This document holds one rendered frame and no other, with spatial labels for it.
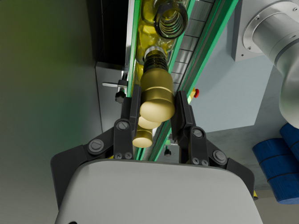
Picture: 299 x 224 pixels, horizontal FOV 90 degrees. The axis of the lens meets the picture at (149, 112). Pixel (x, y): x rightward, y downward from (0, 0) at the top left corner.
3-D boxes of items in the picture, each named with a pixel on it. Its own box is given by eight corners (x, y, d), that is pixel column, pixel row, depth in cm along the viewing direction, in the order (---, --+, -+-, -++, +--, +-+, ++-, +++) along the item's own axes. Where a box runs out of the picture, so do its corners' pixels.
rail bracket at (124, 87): (108, 62, 45) (97, 91, 36) (131, 65, 46) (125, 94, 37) (108, 73, 48) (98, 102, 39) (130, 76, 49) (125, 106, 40)
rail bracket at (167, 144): (164, 126, 70) (165, 153, 61) (179, 128, 70) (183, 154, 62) (162, 130, 72) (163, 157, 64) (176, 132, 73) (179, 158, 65)
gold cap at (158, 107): (142, 65, 15) (139, 95, 12) (176, 70, 15) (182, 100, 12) (138, 91, 18) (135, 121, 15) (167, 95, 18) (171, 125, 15)
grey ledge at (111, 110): (101, 51, 52) (93, 69, 45) (127, 55, 53) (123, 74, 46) (109, 161, 123) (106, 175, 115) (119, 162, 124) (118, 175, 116)
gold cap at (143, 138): (139, 129, 29) (138, 150, 26) (129, 119, 27) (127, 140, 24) (155, 124, 28) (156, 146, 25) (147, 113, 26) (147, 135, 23)
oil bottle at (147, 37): (143, -9, 32) (136, 31, 18) (168, -3, 33) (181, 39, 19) (140, 20, 36) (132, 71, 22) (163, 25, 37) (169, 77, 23)
